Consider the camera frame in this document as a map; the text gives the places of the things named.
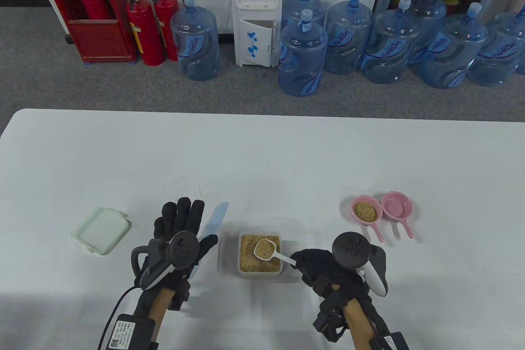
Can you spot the person's right hand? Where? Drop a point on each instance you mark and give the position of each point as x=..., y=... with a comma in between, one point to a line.
x=318, y=266

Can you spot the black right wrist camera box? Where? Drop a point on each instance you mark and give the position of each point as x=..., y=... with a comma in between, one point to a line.
x=391, y=341

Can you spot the red fire extinguisher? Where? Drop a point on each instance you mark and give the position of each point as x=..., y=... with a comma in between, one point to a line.
x=94, y=7
x=145, y=34
x=166, y=13

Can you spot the white sesame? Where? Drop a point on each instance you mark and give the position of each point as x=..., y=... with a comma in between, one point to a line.
x=248, y=259

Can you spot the white coffee spoon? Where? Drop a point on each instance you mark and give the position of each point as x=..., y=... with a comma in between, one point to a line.
x=283, y=258

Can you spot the person's right forearm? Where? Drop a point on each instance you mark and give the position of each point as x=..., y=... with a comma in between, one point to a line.
x=359, y=323

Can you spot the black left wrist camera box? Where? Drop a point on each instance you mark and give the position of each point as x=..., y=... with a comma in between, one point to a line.
x=129, y=333

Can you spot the red fire extinguisher cabinet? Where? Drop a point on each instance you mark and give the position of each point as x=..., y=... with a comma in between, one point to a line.
x=98, y=38

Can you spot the clear green-rimmed container lid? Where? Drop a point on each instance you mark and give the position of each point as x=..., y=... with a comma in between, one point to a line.
x=102, y=231

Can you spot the row of blue water jugs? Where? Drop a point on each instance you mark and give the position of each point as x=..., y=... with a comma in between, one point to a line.
x=303, y=54

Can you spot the person's left forearm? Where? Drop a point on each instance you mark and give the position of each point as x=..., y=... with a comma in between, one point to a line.
x=160, y=305

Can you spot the black white right hand controller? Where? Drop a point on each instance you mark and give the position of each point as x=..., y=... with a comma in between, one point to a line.
x=348, y=249

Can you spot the small white sesame portion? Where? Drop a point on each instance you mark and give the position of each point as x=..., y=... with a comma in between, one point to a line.
x=365, y=211

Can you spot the person's left hand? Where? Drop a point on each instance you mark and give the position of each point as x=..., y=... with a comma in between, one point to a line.
x=180, y=218

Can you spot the clear plastic container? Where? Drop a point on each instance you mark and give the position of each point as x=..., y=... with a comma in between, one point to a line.
x=262, y=275

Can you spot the light blue knife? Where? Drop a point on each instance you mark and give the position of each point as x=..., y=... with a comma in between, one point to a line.
x=215, y=218

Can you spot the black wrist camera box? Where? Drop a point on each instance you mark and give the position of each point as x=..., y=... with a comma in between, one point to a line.
x=391, y=341
x=129, y=333

